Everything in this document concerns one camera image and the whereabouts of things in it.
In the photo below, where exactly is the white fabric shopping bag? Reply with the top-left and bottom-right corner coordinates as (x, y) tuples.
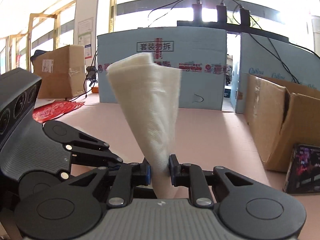
(107, 53), (182, 199)

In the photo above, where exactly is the red paper sheet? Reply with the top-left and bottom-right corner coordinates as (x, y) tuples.
(33, 101), (85, 124)

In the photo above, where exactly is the orange small object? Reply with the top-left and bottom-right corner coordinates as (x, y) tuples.
(91, 87), (99, 94)

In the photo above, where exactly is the black smartphone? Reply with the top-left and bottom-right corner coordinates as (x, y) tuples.
(283, 144), (319, 195)

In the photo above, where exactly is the far taped cardboard box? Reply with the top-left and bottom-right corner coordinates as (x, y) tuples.
(31, 45), (86, 99)

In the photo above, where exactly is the open brown cardboard box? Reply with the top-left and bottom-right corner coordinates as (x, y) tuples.
(244, 75), (319, 172)

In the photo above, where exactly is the light blue foam board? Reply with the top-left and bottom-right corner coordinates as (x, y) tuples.
(98, 27), (227, 110)

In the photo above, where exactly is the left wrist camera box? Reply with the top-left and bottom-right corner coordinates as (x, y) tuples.
(1, 68), (42, 148)

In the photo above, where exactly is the black cable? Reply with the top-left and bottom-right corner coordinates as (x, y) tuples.
(221, 0), (301, 84)

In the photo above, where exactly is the black camera left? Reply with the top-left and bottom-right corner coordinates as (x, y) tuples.
(192, 3), (202, 23)

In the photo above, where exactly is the black camera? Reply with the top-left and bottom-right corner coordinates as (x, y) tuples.
(216, 3), (227, 24)
(240, 8), (251, 27)
(192, 3), (202, 23)

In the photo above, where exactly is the black camera mounting bar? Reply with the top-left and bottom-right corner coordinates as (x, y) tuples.
(177, 21), (289, 43)

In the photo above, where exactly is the black camera right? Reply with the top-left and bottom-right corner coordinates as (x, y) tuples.
(240, 8), (251, 27)

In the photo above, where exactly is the black camera middle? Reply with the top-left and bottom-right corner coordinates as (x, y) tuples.
(216, 3), (227, 24)

